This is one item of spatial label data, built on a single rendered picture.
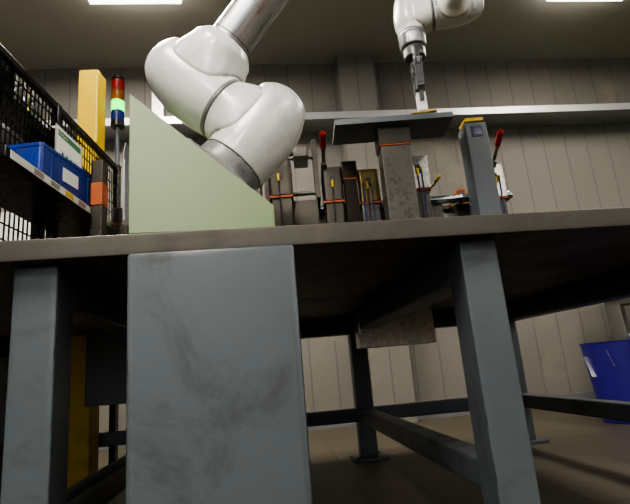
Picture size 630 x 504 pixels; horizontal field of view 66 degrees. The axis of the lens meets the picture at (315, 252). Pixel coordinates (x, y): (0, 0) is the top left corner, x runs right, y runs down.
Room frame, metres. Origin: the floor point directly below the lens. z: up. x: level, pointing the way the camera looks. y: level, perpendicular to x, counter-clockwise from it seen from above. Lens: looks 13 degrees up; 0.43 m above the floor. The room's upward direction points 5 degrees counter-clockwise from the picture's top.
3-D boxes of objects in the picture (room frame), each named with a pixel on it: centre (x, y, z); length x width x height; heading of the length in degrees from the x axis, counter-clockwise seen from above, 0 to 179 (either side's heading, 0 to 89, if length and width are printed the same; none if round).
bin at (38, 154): (1.48, 0.86, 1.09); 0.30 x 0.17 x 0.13; 176
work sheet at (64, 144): (1.83, 0.98, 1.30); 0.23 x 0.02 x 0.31; 1
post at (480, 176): (1.43, -0.54, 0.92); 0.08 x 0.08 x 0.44; 1
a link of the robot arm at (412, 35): (1.44, -0.39, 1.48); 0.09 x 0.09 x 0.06
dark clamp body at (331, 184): (1.54, -0.08, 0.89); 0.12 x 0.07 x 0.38; 1
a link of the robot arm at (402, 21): (1.44, -0.40, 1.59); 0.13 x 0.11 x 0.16; 78
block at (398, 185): (1.42, -0.28, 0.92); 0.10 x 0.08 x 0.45; 91
